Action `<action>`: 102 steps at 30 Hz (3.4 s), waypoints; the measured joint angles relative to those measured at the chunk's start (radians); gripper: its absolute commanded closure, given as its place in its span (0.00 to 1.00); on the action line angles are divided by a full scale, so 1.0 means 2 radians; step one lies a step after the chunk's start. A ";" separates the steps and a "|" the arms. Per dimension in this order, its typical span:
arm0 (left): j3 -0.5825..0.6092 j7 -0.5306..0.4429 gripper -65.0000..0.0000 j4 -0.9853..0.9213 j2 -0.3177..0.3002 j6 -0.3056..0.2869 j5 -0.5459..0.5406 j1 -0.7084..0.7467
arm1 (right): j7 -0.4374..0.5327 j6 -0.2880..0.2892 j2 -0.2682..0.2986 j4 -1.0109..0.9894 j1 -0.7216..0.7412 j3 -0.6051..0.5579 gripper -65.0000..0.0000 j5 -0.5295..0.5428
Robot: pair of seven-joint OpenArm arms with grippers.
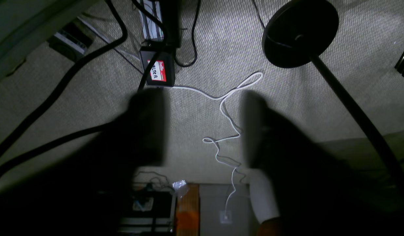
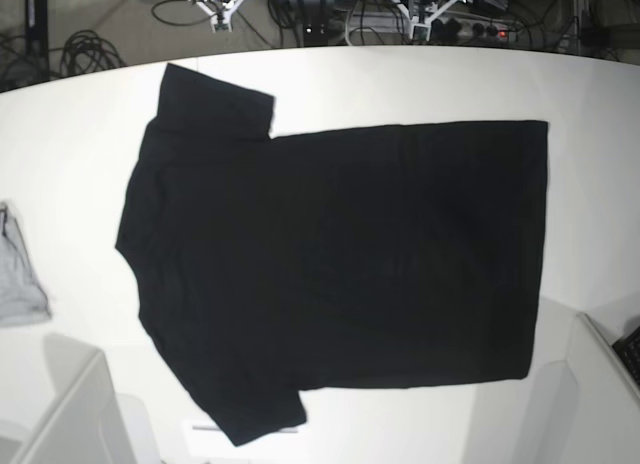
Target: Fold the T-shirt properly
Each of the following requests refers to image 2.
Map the black T-shirt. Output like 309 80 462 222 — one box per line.
116 65 548 446

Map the grey folded cloth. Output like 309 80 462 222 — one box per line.
1 202 52 328

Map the white partition panel left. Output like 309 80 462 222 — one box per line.
1 329 160 463

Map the white partition panel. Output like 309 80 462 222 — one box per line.
1 329 160 463
513 314 639 463

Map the white partition panel right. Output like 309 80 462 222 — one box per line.
513 314 639 463

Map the black keyboard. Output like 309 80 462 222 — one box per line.
613 328 640 385

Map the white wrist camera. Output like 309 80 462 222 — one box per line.
187 0 245 33
388 0 474 42

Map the black coiled cable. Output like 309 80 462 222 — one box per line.
59 29 126 78

